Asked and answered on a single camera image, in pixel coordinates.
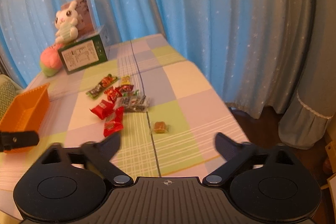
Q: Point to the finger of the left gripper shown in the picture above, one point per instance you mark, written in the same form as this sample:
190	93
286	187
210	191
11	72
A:
17	141

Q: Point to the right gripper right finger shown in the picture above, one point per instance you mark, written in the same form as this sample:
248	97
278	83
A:
235	154

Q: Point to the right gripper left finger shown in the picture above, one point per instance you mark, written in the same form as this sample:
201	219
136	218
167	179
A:
99	155

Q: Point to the red square snack pack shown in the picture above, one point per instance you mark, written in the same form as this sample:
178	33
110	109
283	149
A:
103	109

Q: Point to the green brown candy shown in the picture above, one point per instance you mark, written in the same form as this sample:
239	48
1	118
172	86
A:
130	93

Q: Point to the dark red candy wrapper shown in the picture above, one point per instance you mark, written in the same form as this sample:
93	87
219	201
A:
125	88

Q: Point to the orange plastic basket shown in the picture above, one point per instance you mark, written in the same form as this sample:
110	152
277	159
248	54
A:
27	111

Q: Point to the zigzag patterned cushion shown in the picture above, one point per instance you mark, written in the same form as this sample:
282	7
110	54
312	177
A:
7	95

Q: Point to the clear silver snack packet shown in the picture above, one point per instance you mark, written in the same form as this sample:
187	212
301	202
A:
133	104

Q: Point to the red candy with peanuts picture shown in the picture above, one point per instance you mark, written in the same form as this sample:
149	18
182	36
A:
113	94

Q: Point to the small brown caramel candy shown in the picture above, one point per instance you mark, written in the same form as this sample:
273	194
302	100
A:
159	127

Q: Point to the long dark green snack pack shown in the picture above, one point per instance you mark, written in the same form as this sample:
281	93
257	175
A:
106	82

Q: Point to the grey frilled curtain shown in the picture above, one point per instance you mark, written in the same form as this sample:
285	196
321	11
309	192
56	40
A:
313	105

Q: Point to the yellow candy wrapper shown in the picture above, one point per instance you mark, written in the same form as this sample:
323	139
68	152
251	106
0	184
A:
125	80

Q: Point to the pink green star plush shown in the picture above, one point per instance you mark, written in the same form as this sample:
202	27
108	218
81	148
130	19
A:
50	61

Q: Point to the green white carton box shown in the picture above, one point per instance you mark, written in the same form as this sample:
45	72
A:
87	51

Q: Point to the brown picture box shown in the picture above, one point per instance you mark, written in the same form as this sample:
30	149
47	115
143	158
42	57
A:
86	22

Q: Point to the white bunny plush toy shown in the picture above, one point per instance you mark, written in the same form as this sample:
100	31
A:
66	24

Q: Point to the blue star curtain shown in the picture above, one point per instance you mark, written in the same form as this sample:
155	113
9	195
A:
251	51

